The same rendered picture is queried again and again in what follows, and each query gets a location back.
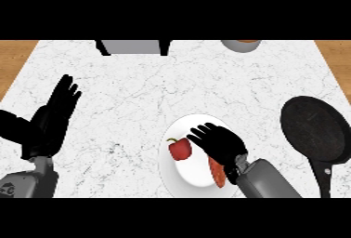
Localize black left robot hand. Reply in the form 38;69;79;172
0;73;84;161

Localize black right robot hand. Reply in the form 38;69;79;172
185;122;249;186

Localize white round plate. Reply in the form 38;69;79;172
157;113;244;199

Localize black frying pan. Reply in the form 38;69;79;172
280;95;351;199

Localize red bell pepper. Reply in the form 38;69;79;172
165;137;193;162

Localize grey appliance with black legs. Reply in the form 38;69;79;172
94;40;174;57

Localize grey round pot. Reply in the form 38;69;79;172
221;40;264;54

